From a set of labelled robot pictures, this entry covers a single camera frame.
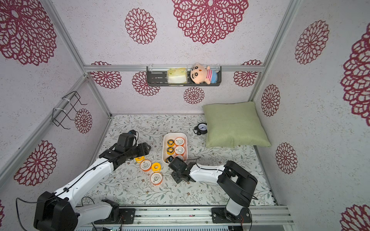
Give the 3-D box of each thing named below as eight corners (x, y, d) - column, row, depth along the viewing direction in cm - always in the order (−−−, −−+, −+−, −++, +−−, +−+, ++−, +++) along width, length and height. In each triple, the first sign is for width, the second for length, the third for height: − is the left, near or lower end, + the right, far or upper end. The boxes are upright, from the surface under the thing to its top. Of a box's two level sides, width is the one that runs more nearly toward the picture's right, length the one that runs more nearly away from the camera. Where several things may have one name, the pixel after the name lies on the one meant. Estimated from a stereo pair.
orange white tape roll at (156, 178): (150, 185, 86) (149, 183, 84) (151, 173, 91) (151, 172, 89) (161, 185, 86) (161, 183, 84) (163, 173, 91) (162, 172, 89)
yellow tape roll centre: (151, 172, 91) (150, 170, 89) (152, 164, 95) (152, 162, 92) (160, 172, 91) (160, 170, 89) (161, 164, 95) (161, 162, 92)
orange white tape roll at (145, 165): (139, 171, 91) (138, 170, 90) (141, 161, 96) (140, 159, 94) (150, 171, 91) (150, 170, 90) (152, 161, 96) (151, 159, 94)
